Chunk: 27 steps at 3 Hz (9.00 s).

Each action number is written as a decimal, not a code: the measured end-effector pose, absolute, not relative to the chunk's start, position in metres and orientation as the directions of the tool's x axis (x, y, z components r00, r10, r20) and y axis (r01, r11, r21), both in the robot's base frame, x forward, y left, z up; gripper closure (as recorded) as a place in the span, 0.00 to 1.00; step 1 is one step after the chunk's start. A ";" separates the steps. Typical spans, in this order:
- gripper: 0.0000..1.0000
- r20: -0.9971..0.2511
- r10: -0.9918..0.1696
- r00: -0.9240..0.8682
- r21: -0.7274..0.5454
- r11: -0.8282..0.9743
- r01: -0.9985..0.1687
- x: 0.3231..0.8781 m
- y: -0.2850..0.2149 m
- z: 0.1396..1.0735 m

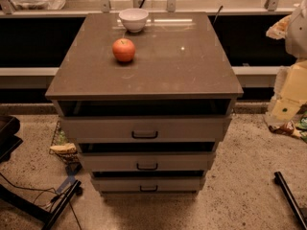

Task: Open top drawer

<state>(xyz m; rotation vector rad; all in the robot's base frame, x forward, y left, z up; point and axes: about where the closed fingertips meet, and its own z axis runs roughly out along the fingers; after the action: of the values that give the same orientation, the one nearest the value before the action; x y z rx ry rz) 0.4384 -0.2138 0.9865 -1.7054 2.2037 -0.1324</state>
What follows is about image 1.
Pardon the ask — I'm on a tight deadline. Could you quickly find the grey top drawer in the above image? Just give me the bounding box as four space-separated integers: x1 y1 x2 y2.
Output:
60 117 231 143

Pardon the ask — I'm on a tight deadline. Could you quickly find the grey drawer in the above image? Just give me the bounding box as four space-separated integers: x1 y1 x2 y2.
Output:
60 117 231 143
78 152 215 172
91 177 205 194

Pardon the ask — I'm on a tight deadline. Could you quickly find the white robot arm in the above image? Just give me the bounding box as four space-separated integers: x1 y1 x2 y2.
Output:
265 0 307 126

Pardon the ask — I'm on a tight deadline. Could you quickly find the grey drawer cabinet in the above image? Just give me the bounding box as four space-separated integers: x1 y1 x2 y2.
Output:
44 11 245 196

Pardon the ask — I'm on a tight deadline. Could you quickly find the grey middle drawer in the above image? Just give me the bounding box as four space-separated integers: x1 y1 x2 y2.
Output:
78 152 215 172

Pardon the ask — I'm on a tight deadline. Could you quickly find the grey bottom drawer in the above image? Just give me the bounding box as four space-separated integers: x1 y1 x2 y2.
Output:
91 177 205 194

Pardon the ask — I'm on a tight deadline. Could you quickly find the red apple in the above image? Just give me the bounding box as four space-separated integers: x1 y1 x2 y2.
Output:
112 38 135 62

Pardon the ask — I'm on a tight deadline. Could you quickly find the white bowl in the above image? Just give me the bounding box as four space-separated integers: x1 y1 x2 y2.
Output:
119 8 149 33

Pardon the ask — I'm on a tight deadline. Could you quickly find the blue tape strip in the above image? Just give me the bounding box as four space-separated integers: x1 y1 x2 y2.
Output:
56 163 82 194

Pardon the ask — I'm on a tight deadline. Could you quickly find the black chair base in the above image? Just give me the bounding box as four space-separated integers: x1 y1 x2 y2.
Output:
0 115 22 162

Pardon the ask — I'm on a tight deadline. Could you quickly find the snack bag on floor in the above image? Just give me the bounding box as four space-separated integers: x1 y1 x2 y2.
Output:
269 112 307 143

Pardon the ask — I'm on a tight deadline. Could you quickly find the black stand leg right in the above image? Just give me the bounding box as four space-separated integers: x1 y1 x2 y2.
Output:
274 172 307 230

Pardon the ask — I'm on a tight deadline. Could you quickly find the black stand leg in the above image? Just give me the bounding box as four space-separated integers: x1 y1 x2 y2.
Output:
274 172 307 230
0 180 81 230

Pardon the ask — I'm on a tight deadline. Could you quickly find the black stand leg left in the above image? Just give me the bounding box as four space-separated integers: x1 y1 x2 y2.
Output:
0 180 81 230

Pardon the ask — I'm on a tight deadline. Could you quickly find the wire basket with items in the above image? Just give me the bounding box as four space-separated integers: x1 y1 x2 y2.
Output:
49 122 79 164

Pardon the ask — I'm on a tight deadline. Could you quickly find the black floor cable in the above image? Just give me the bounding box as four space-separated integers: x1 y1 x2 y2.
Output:
0 172 83 230

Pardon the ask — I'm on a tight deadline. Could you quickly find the metal shelf rail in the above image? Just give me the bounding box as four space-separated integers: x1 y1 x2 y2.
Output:
0 0 307 17

